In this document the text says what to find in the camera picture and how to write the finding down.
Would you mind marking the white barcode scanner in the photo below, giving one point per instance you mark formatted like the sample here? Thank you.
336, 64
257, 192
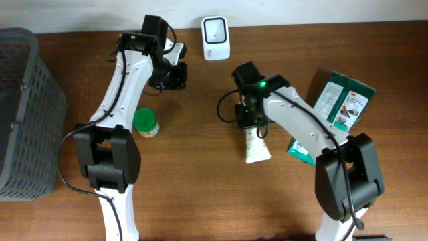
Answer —
216, 39

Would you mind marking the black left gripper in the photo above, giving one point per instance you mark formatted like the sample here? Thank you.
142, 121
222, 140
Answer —
178, 76

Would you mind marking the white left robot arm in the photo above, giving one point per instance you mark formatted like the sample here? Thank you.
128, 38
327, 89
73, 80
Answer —
107, 153

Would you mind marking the white bamboo print tube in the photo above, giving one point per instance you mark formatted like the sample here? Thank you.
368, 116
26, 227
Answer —
256, 148

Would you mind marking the green lid jar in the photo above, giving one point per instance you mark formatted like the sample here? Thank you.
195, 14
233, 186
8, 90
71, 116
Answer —
146, 122

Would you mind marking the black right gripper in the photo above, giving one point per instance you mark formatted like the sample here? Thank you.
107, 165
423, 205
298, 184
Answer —
241, 121

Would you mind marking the green 3M gloves package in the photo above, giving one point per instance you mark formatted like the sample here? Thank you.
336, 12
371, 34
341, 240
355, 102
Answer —
343, 100

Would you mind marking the dark grey plastic basket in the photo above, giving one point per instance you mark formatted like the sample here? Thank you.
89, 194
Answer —
33, 113

